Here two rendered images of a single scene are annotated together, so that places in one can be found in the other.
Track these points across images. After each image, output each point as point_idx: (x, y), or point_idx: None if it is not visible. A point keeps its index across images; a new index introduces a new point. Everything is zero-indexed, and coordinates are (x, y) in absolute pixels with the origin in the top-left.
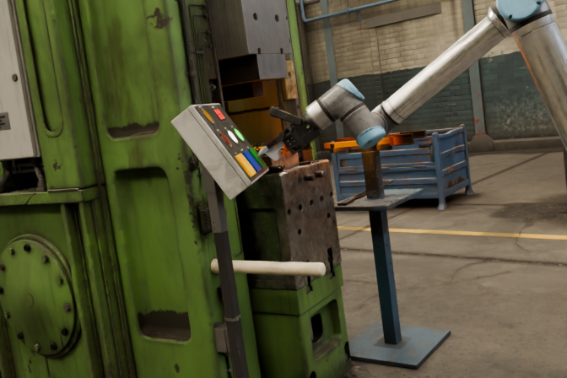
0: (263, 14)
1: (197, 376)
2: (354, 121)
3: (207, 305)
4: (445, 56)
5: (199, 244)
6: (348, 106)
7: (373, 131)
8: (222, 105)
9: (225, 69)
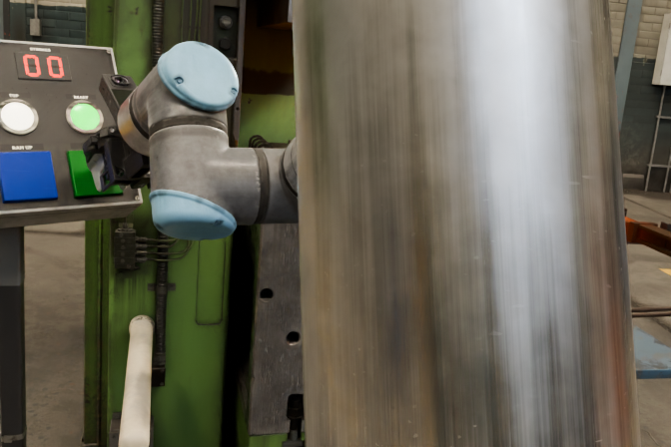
0: None
1: None
2: (150, 158)
3: (108, 379)
4: None
5: (111, 282)
6: (151, 116)
7: (164, 202)
8: (237, 59)
9: None
